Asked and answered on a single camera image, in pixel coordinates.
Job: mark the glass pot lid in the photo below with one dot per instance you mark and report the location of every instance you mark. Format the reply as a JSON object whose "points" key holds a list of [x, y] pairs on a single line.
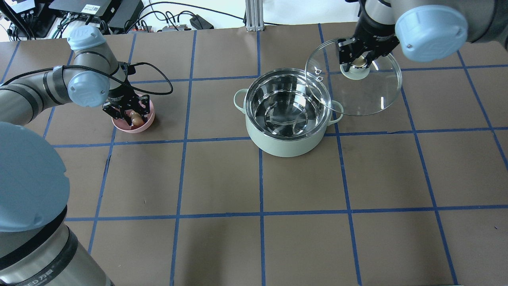
{"points": [[360, 92]]}

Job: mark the black power adapter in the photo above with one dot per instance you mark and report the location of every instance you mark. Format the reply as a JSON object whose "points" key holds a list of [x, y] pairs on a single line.
{"points": [[200, 23]]}

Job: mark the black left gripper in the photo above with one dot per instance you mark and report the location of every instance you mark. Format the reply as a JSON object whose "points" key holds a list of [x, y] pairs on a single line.
{"points": [[120, 96]]}

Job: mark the brown egg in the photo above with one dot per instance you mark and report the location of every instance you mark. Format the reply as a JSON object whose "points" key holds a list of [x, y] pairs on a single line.
{"points": [[136, 118]]}

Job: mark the pink bowl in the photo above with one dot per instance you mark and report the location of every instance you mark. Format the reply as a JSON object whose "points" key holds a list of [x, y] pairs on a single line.
{"points": [[148, 119]]}

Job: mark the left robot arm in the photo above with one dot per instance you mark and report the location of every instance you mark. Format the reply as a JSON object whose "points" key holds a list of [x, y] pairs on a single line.
{"points": [[37, 247]]}

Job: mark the mint green pot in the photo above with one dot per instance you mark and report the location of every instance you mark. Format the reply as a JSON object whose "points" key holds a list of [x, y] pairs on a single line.
{"points": [[287, 111]]}

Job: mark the aluminium frame post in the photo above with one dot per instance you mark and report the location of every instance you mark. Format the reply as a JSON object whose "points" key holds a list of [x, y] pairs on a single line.
{"points": [[254, 20]]}

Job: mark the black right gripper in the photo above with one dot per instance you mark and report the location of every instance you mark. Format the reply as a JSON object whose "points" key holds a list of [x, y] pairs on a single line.
{"points": [[372, 33]]}

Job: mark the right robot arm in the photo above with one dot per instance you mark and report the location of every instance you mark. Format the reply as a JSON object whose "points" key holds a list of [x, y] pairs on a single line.
{"points": [[426, 30]]}

